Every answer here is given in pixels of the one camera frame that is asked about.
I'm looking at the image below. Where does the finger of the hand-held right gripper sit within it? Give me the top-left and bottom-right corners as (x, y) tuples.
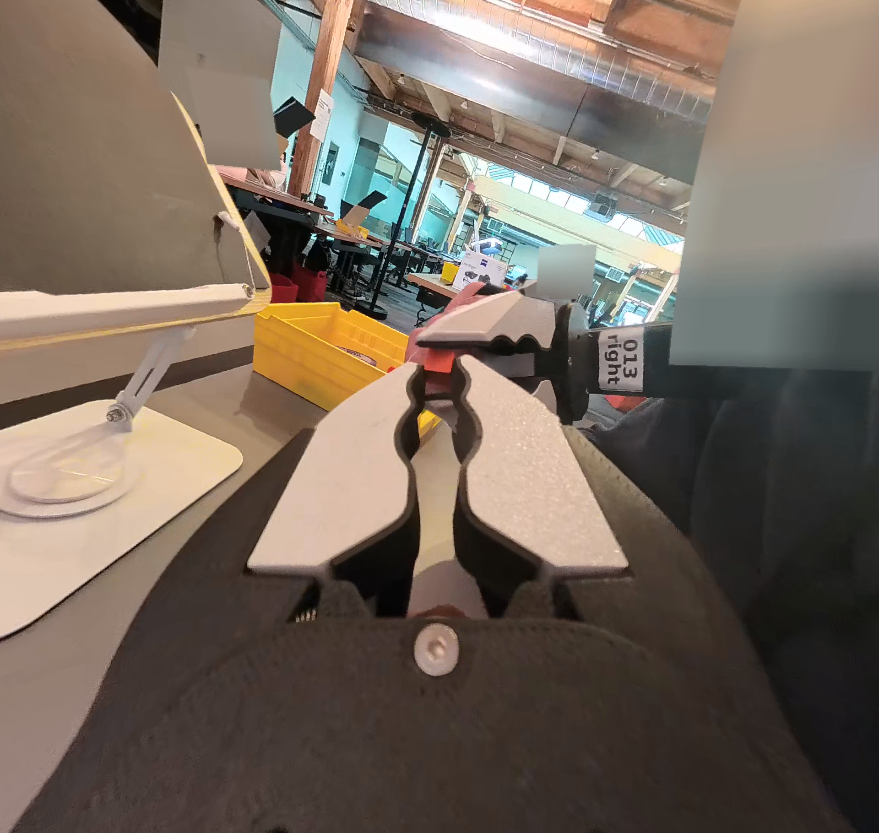
(410, 288), (560, 363)
(472, 353), (564, 419)

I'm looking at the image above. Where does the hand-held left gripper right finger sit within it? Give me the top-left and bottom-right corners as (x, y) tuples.
(458, 357), (631, 577)

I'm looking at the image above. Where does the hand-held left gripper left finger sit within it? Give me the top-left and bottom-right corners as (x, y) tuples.
(248, 362), (421, 577)

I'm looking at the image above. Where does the small orange block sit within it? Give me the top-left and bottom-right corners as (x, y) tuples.
(410, 345), (476, 617)

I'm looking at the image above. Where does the yellow plastic bin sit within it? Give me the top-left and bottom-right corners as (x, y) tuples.
(253, 301), (443, 438)

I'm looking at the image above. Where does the white cardboard box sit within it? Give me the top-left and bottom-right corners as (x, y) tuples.
(459, 250), (506, 289)

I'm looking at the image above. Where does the long wooden table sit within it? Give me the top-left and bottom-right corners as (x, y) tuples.
(404, 270), (475, 315)

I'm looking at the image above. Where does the person's dark clothing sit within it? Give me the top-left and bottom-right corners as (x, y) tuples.
(584, 364), (879, 833)

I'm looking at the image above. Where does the wooden desk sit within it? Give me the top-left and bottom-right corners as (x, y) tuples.
(220, 172), (342, 279)

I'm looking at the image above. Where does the silver ventilation duct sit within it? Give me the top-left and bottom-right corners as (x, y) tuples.
(309, 0), (718, 123)

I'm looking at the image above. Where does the wooden post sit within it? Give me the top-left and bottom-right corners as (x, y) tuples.
(285, 0), (358, 205)

